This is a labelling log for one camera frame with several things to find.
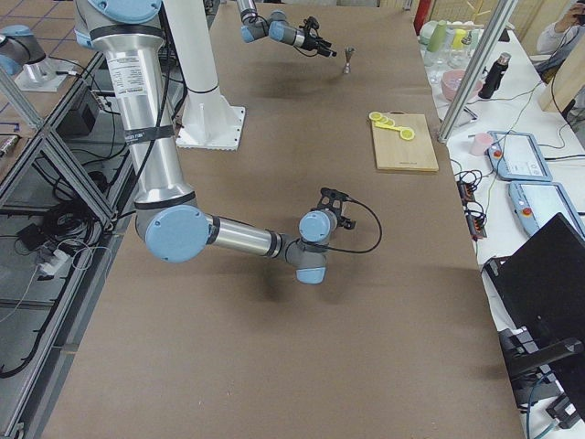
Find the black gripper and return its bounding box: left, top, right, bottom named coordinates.
left=302, top=30, right=337, bottom=58
left=336, top=213, right=356, bottom=229

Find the steel double jigger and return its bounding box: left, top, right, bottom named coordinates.
left=343, top=46, right=356, bottom=74

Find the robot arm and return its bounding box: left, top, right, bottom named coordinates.
left=76, top=1, right=349, bottom=284
left=236, top=0, right=336, bottom=58

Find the green cup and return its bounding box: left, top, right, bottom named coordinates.
left=427, top=20, right=447, bottom=53

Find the pink cup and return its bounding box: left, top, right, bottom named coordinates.
left=470, top=133, right=494, bottom=156

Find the bamboo cutting board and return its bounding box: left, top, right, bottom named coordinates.
left=368, top=112, right=439, bottom=173

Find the pink bowl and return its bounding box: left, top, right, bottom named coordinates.
left=441, top=70, right=483, bottom=102

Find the black bottle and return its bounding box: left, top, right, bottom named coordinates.
left=478, top=52, right=511, bottom=100

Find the upper teach pendant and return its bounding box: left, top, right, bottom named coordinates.
left=486, top=131, right=552, bottom=182

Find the teach pendant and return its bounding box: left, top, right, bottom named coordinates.
left=508, top=181, right=584, bottom=237
left=486, top=131, right=552, bottom=182

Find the lower teach pendant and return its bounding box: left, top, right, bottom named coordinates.
left=508, top=181, right=584, bottom=237

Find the black monitor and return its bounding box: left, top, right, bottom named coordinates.
left=484, top=213, right=584, bottom=416

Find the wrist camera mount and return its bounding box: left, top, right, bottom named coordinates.
left=316, top=187, right=350, bottom=217
left=300, top=16, right=320, bottom=34

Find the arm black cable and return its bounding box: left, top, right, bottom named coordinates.
left=299, top=196, right=384, bottom=254

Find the lemon slice on knife handle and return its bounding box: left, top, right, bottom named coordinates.
left=399, top=129, right=415, bottom=141

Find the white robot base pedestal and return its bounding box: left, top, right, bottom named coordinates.
left=164, top=0, right=246, bottom=151

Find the aluminium frame post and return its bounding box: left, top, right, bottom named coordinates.
left=438, top=0, right=518, bottom=144

